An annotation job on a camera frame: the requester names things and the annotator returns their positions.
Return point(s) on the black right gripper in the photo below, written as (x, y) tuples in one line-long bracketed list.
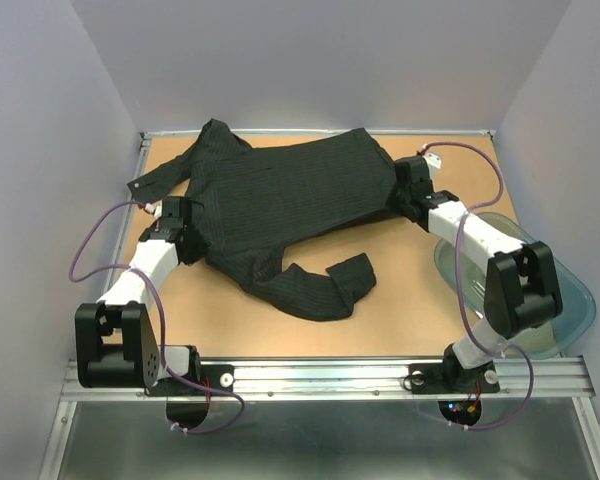
[(393, 202)]

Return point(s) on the black pinstriped long sleeve shirt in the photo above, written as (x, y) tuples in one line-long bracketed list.
[(251, 204)]

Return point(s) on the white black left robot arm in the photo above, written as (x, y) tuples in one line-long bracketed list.
[(115, 342)]

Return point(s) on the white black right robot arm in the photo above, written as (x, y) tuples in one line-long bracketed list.
[(521, 292)]

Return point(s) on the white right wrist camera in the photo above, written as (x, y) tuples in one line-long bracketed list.
[(433, 162)]

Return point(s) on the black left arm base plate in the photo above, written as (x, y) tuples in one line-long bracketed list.
[(216, 376)]

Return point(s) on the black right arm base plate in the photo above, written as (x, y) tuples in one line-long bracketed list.
[(440, 378)]

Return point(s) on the aluminium table frame rail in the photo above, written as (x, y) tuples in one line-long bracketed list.
[(376, 380)]

